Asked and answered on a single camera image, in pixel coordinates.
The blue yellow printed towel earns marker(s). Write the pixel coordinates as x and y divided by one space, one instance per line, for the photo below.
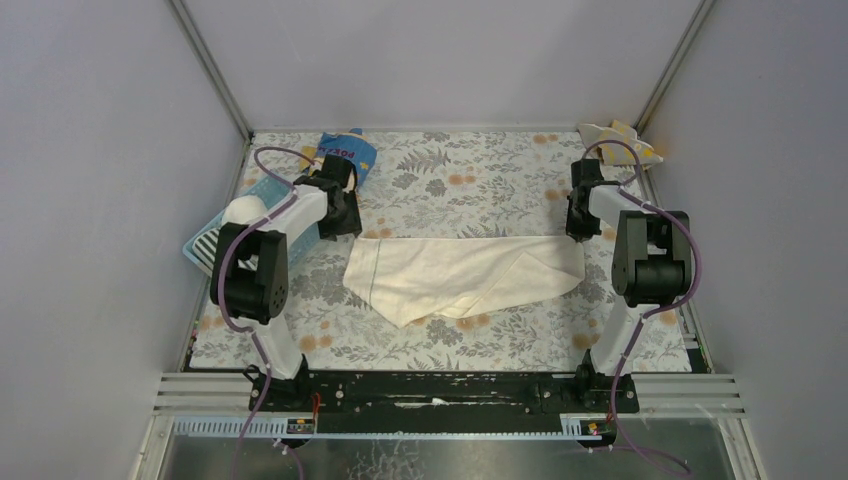
352 145

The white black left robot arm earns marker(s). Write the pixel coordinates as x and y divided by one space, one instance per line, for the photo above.
250 274

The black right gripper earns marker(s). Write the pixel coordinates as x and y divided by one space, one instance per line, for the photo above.
578 223

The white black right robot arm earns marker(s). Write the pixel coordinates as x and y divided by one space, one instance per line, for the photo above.
652 260

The black white striped rolled towel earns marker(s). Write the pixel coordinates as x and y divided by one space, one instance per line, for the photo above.
203 250

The cream terry towel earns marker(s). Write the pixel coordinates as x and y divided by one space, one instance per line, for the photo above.
404 279

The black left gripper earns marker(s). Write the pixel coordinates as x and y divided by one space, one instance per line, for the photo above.
345 221

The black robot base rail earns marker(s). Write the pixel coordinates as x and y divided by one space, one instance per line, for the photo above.
428 402

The grey yellow patterned towel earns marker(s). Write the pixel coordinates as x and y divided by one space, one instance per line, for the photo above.
617 144

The floral patterned table mat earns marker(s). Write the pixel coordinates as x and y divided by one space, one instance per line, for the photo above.
456 185

